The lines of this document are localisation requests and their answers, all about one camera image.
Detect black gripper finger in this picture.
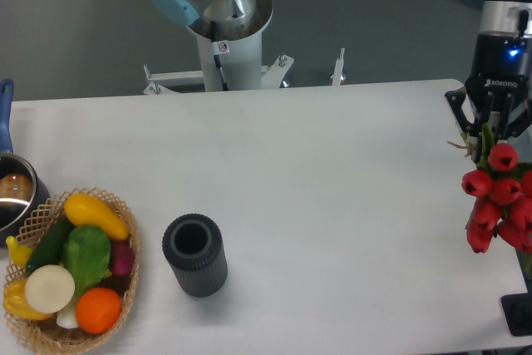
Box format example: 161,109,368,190
496,99,531,141
444,87,478,137

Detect green lettuce leaf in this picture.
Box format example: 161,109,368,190
57,224,111,329

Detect yellow bell pepper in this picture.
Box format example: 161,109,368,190
3,279,53,321

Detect dark grey ribbed vase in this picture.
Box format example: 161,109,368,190
162,214,228,298

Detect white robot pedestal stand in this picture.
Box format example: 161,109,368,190
142,32,347,96

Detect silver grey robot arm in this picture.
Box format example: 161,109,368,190
151,0,531,140

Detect blue handled saucepan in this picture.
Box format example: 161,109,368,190
1,78,49,249

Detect woven wicker basket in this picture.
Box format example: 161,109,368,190
1,188,140,354

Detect yellow squash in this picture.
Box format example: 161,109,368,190
63,193,130,241

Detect red tulip bouquet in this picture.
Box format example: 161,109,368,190
449,125,531,278

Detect black device at table edge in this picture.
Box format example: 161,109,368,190
500,293,531,337

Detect purple red radish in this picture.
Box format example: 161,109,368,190
109,241,135,276

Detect white round onion slice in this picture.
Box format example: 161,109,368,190
24,264,75,313

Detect orange fruit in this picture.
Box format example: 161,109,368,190
76,287,121,334

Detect dark green cucumber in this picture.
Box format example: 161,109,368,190
25,214,75,276

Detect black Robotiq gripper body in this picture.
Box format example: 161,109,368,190
465,33,531,122

